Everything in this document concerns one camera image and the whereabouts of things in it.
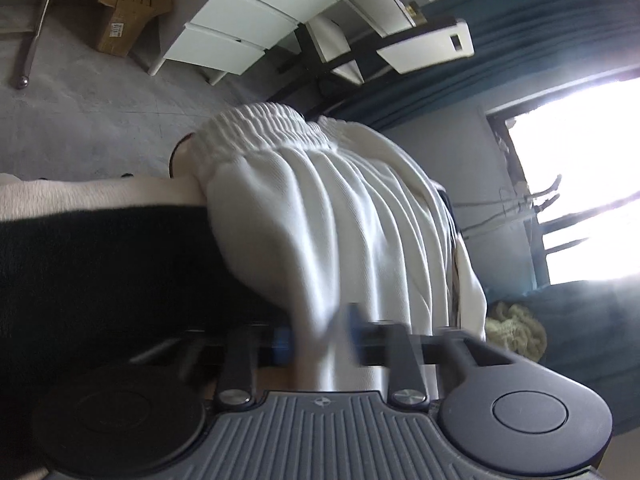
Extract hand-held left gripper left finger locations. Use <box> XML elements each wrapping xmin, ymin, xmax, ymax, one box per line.
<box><xmin>127</xmin><ymin>322</ymin><xmax>297</xmax><ymax>406</ymax></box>

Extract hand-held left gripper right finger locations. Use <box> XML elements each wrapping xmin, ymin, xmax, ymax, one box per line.
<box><xmin>344</xmin><ymin>302</ymin><xmax>523</xmax><ymax>407</ymax></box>

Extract white pants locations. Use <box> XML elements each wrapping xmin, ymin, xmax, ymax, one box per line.
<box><xmin>192</xmin><ymin>102</ymin><xmax>488</xmax><ymax>393</ymax></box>

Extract cream fluffy cloth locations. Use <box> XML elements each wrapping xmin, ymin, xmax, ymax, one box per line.
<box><xmin>485</xmin><ymin>300</ymin><xmax>548</xmax><ymax>363</ymax></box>

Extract black and cream blanket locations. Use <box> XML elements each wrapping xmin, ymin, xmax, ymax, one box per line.
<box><xmin>0</xmin><ymin>172</ymin><xmax>296</xmax><ymax>411</ymax></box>

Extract dark blue bedding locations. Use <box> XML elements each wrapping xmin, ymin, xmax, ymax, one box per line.
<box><xmin>487</xmin><ymin>280</ymin><xmax>640</xmax><ymax>438</ymax></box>

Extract window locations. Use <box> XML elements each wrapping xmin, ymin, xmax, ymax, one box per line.
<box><xmin>487</xmin><ymin>77</ymin><xmax>640</xmax><ymax>286</ymax></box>

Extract black and white chair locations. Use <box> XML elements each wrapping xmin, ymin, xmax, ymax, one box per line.
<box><xmin>276</xmin><ymin>15</ymin><xmax>475</xmax><ymax>111</ymax></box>

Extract blue curtain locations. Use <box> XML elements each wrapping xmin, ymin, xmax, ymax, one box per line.
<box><xmin>345</xmin><ymin>0</ymin><xmax>640</xmax><ymax>131</ymax></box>

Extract white drawer cabinet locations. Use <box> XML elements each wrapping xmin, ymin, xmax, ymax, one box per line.
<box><xmin>147</xmin><ymin>0</ymin><xmax>351</xmax><ymax>86</ymax></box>

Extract cardboard box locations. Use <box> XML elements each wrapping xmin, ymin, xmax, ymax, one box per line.
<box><xmin>96</xmin><ymin>0</ymin><xmax>174</xmax><ymax>56</ymax></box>

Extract curved metal pole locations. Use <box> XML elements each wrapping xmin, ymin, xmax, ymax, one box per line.
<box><xmin>12</xmin><ymin>0</ymin><xmax>68</xmax><ymax>92</ymax></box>

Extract wire clothes hanger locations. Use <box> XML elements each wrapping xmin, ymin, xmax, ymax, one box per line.
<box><xmin>457</xmin><ymin>174</ymin><xmax>563</xmax><ymax>236</ymax></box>

